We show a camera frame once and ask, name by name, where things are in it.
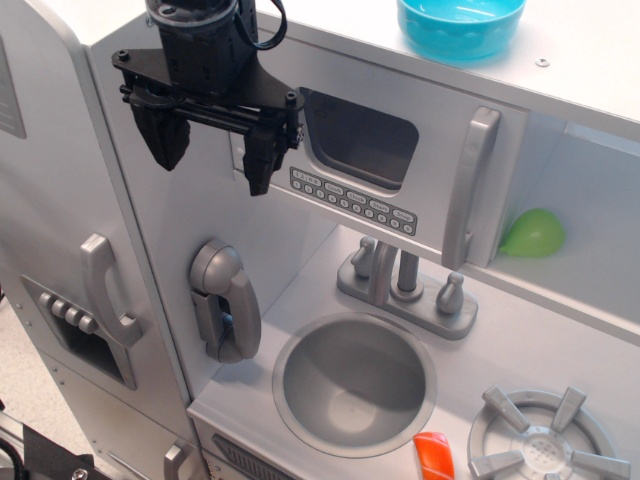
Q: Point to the green balloon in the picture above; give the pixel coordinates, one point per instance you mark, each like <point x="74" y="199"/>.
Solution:
<point x="536" y="233"/>

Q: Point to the orange and white toy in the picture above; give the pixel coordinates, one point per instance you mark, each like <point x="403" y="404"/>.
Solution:
<point x="434" y="456"/>

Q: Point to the grey toy microwave door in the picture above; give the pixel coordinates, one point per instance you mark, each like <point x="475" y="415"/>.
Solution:
<point x="380" y="149"/>

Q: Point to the grey toy ice dispenser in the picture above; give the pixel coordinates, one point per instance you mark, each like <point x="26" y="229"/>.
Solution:
<point x="78" y="332"/>

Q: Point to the grey toy stove burner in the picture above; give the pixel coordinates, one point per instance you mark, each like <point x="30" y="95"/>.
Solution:
<point x="534" y="434"/>

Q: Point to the grey oven vent panel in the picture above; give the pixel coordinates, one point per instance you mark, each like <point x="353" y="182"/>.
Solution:
<point x="247" y="462"/>

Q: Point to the grey fridge door handle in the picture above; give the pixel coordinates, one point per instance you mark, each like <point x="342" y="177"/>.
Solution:
<point x="97" y="258"/>

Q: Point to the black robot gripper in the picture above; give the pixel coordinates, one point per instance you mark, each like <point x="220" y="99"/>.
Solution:
<point x="207" y="70"/>

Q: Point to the turquoise plastic bowl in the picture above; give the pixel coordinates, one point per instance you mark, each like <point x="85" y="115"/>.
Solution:
<point x="463" y="30"/>

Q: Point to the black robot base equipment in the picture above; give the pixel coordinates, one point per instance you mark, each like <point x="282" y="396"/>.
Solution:
<point x="27" y="454"/>

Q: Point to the grey lower door handle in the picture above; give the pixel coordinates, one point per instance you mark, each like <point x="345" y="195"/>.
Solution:
<point x="180" y="463"/>

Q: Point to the grey toy faucet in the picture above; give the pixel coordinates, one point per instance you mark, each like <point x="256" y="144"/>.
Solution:
<point x="388" y="278"/>

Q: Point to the grey toy sink basin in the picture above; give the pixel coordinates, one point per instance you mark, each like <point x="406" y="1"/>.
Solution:
<point x="354" y="385"/>

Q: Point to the grey toy telephone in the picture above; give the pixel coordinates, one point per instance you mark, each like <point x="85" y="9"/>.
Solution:
<point x="225" y="304"/>

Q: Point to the grey microwave door handle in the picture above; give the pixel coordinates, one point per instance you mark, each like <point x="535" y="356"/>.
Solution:
<point x="477" y="147"/>

